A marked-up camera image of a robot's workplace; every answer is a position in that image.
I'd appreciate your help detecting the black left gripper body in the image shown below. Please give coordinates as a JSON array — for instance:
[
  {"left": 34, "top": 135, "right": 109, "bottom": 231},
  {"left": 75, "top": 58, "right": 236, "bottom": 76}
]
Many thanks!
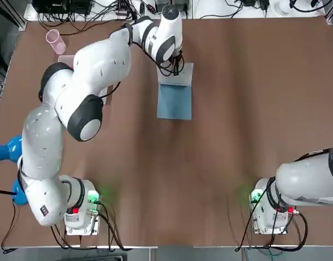
[{"left": 168, "top": 52, "right": 185, "bottom": 72}]

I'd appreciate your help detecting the blue A4 clipboard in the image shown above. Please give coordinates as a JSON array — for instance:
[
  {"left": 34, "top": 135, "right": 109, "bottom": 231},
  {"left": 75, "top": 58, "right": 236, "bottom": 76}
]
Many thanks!
[{"left": 156, "top": 63, "right": 195, "bottom": 121}]

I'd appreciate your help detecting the pink plastic cup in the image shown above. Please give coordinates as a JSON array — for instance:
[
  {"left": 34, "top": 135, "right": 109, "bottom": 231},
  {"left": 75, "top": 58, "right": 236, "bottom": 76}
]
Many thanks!
[{"left": 45, "top": 29, "right": 67, "bottom": 55}]

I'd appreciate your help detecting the black equipment box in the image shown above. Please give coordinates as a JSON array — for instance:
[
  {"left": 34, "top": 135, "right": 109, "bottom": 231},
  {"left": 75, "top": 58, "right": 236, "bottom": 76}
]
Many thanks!
[{"left": 35, "top": 0, "right": 93, "bottom": 15}]

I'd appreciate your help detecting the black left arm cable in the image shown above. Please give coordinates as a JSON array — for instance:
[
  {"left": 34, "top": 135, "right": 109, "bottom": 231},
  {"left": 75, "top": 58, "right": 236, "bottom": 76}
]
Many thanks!
[{"left": 155, "top": 45, "right": 185, "bottom": 78}]

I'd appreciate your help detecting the black lamp cable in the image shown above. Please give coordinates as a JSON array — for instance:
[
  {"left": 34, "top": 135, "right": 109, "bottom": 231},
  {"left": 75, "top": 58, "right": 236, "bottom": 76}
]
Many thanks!
[{"left": 0, "top": 159, "right": 18, "bottom": 195}]

